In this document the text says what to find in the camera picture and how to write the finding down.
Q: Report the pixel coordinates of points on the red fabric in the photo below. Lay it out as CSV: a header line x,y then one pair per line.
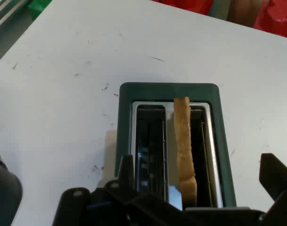
x,y
275,14
188,4

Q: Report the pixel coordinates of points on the brown toast slice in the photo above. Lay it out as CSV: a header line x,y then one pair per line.
x,y
183,141

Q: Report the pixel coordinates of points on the silver metal rail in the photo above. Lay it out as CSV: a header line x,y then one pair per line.
x,y
4,11

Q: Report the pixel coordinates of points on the bare person forearm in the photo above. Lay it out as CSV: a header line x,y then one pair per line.
x,y
244,10

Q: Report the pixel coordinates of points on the green plastic object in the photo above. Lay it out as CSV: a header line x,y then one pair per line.
x,y
38,7

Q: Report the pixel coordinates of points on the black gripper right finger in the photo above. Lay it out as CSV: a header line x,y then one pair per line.
x,y
278,179

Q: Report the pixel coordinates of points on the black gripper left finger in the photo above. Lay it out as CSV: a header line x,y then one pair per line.
x,y
103,207

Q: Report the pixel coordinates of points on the dark green two-slot toaster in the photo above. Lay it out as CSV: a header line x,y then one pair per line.
x,y
219,131

